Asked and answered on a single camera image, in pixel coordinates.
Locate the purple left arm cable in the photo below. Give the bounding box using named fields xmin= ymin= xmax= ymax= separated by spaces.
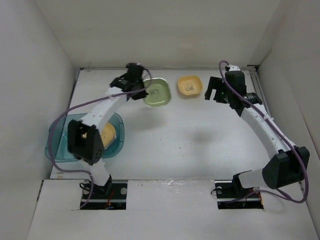
xmin=48 ymin=61 xmax=153 ymax=210

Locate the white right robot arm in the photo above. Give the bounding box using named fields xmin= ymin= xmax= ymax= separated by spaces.
xmin=128 ymin=76 xmax=293 ymax=197

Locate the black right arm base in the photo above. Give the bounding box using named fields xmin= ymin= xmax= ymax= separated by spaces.
xmin=210 ymin=178 xmax=264 ymax=210

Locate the green panda plate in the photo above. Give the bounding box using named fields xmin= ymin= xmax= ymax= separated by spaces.
xmin=143 ymin=78 xmax=172 ymax=107

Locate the yellow panda plate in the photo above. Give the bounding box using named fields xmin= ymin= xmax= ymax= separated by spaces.
xmin=177 ymin=75 xmax=203 ymax=97
xmin=100 ymin=122 xmax=117 ymax=150

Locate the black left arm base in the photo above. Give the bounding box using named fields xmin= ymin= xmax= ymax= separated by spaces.
xmin=79 ymin=177 xmax=128 ymax=211

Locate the aluminium rail frame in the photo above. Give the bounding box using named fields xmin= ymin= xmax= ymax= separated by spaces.
xmin=78 ymin=64 xmax=275 ymax=126

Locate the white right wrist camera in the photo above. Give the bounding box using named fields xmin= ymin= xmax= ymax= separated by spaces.
xmin=225 ymin=64 xmax=241 ymax=72

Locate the teal transparent plastic bin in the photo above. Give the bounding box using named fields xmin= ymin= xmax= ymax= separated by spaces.
xmin=51 ymin=113 xmax=125 ymax=163

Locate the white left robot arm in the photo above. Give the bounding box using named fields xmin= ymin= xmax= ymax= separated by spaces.
xmin=67 ymin=63 xmax=148 ymax=199

